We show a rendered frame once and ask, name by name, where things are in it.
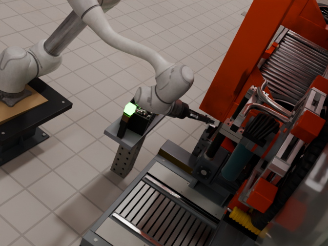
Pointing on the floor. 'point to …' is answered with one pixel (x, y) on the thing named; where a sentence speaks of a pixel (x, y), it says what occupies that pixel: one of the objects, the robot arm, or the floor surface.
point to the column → (125, 159)
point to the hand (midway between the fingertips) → (212, 121)
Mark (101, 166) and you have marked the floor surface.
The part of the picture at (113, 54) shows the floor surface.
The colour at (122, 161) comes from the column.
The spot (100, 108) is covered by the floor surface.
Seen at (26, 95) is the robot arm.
